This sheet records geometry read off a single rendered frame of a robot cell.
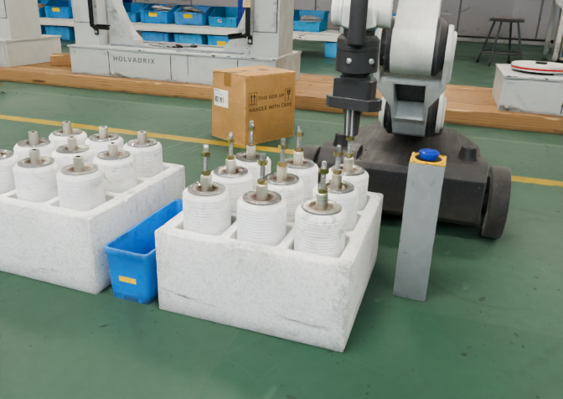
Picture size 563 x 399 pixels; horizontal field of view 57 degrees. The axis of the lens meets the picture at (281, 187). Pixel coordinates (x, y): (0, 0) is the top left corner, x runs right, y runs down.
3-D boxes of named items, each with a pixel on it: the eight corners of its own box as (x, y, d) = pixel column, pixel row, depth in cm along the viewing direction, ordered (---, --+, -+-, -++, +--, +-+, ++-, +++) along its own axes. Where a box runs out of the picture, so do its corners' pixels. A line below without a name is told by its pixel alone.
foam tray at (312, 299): (234, 234, 142) (234, 172, 135) (376, 260, 130) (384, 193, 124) (158, 309, 107) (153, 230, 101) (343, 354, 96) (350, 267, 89)
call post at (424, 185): (396, 280, 121) (412, 152, 110) (426, 286, 119) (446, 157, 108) (392, 296, 115) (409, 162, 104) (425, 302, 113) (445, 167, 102)
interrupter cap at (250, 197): (254, 189, 104) (255, 186, 104) (288, 197, 101) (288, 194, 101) (235, 202, 98) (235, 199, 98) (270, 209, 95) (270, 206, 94)
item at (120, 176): (115, 215, 134) (109, 147, 128) (147, 220, 131) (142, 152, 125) (90, 229, 125) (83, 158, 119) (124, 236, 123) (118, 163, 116)
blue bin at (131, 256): (178, 240, 137) (175, 198, 133) (214, 247, 134) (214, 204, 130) (105, 297, 111) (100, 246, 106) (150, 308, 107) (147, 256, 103)
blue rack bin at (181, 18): (192, 23, 642) (191, 5, 634) (220, 24, 632) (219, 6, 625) (173, 24, 597) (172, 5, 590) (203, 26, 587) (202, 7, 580)
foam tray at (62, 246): (74, 204, 158) (67, 147, 151) (187, 225, 146) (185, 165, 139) (-39, 261, 123) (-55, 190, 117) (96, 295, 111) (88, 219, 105)
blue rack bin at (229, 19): (224, 24, 632) (224, 6, 624) (253, 26, 621) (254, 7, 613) (206, 26, 587) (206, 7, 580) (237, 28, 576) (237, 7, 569)
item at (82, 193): (85, 233, 124) (76, 161, 117) (118, 240, 121) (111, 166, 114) (55, 250, 115) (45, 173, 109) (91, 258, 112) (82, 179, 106)
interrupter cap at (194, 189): (209, 181, 108) (209, 178, 108) (233, 191, 103) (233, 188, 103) (179, 190, 103) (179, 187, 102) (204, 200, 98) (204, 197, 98)
